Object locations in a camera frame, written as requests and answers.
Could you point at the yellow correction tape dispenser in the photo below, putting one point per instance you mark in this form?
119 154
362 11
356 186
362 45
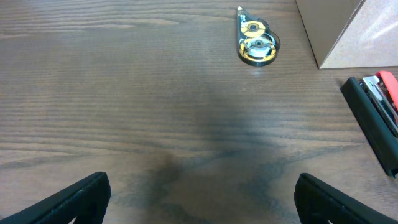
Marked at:
257 44

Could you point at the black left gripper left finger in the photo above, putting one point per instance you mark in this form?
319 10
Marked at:
83 202

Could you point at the red and black stapler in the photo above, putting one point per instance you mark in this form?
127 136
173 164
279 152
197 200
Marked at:
373 101

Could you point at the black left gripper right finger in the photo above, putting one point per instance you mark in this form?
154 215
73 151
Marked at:
318 202

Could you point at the cardboard box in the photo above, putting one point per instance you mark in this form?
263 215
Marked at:
351 33

